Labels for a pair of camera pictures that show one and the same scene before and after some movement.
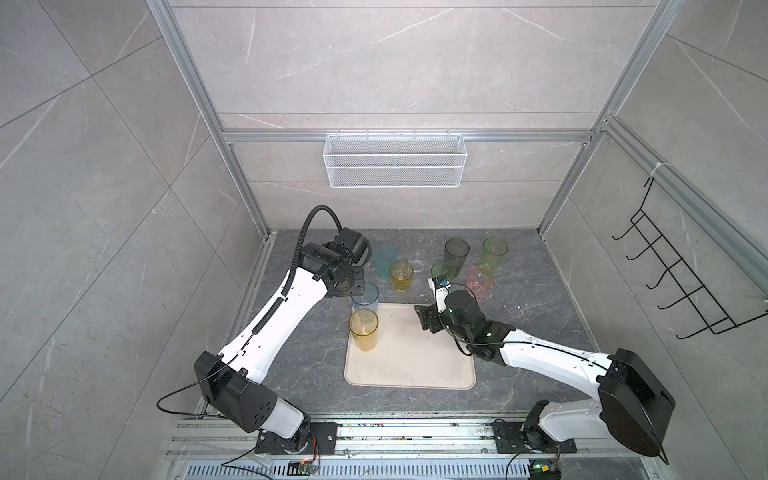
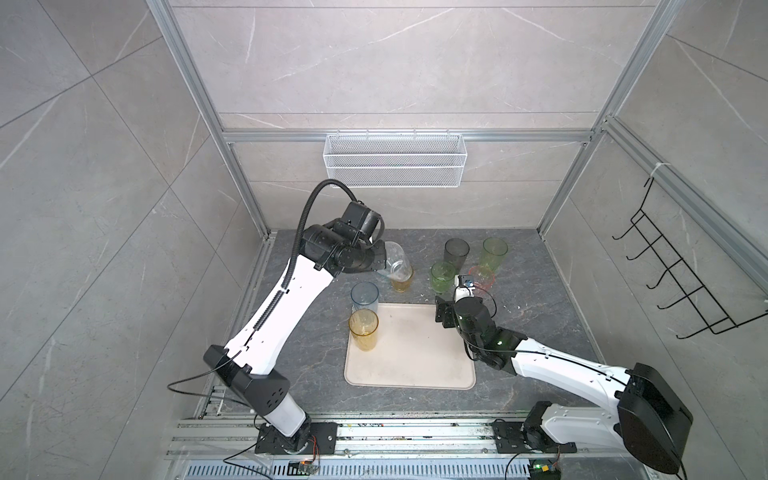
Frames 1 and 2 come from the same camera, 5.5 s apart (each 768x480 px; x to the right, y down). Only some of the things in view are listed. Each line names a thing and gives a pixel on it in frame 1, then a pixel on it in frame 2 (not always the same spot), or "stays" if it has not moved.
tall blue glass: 368,300 stays
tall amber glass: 363,325 stays
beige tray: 406,357 stays
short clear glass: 417,264 -> 398,267
